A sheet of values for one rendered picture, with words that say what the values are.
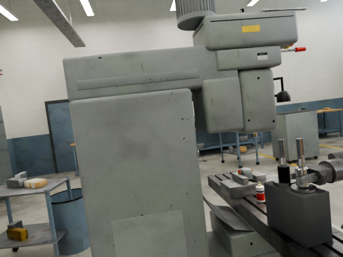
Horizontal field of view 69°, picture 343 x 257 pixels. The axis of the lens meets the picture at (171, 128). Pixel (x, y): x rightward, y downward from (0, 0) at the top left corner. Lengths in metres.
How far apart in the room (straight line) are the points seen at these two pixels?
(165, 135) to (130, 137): 0.14
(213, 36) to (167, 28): 7.04
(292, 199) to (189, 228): 0.43
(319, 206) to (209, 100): 0.61
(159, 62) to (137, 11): 7.20
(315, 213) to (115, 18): 7.77
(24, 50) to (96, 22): 2.21
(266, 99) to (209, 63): 0.34
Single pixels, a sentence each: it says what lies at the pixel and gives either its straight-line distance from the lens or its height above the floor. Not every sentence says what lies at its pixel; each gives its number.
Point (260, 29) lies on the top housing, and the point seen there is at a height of 1.80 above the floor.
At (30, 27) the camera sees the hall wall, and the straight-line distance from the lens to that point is 8.64.
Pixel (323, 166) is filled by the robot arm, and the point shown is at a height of 1.19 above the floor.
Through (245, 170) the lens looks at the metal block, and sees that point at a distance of 1.55.
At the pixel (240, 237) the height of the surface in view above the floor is 0.84.
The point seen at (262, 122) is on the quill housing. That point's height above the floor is 1.36.
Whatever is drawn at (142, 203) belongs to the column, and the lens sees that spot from 1.09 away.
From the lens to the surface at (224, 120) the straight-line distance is 1.21.
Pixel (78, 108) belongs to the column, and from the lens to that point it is 1.04.
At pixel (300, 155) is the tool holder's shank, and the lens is 1.04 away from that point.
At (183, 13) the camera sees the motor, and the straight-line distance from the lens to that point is 1.31.
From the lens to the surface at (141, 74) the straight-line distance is 1.15.
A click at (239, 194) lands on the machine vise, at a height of 0.95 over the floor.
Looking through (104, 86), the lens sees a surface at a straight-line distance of 1.15.
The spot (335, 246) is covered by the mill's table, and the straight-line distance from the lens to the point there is 1.13.
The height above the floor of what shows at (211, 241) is 0.73.
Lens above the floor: 1.48
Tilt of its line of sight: 4 degrees down
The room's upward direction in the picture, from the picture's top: 7 degrees counter-clockwise
